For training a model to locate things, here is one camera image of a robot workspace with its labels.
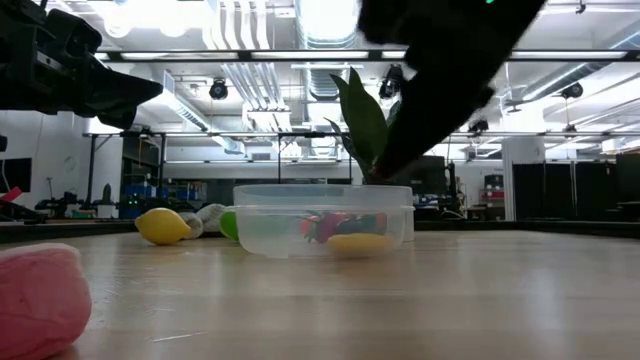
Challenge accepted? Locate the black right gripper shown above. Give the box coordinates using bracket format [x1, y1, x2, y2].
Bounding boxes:
[373, 29, 534, 181]

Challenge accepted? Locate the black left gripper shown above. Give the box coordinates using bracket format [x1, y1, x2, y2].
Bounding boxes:
[0, 6, 165, 131]

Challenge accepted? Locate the yellow toy lemon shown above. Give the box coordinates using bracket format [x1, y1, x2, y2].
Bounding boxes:
[134, 207, 193, 247]

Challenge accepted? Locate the long yellow toy vegetable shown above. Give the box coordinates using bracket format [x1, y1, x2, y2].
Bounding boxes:
[326, 232, 395, 260]

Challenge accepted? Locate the round green toy fruit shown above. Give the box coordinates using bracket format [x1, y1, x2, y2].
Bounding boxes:
[218, 210, 242, 242]

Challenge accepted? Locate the clear plastic tupperware container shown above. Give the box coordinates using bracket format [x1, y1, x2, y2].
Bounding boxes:
[225, 183, 417, 260]

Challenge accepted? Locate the dark monitor behind plant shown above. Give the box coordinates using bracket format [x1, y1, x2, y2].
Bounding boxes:
[399, 154, 459, 201]

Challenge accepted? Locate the green snake plant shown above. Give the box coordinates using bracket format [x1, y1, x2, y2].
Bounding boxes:
[323, 66, 404, 185]

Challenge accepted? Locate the white room pillar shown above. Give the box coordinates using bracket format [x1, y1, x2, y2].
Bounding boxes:
[501, 136, 547, 222]

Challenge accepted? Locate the white crumpled cloth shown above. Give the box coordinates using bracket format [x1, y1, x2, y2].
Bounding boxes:
[177, 202, 229, 240]

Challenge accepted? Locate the black room partition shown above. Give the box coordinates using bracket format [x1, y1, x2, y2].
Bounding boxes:
[511, 160, 617, 222]

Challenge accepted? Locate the pink knitted toy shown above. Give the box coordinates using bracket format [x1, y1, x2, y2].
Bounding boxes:
[0, 242, 93, 360]

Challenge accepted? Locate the black metal rack frame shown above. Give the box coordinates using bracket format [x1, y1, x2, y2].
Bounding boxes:
[82, 128, 167, 214]

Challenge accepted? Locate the black metal stand frame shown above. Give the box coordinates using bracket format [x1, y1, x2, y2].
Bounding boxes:
[276, 130, 354, 185]

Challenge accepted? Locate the black wall monitor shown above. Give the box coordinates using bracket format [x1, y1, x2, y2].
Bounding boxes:
[0, 157, 33, 194]

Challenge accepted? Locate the black overhead frame beam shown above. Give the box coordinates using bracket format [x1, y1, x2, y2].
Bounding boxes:
[93, 48, 640, 63]

